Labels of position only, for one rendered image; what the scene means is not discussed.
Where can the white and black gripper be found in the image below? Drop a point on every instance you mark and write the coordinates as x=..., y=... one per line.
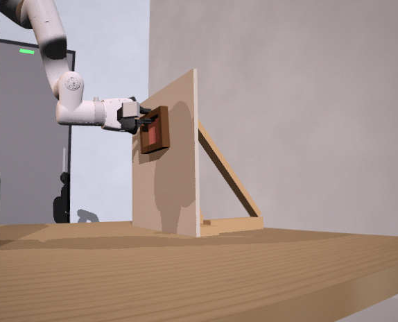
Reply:
x=123, y=125

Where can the beige flat board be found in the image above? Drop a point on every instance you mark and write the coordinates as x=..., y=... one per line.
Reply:
x=165, y=183

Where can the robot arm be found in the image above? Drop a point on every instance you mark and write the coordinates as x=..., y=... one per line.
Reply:
x=67, y=86

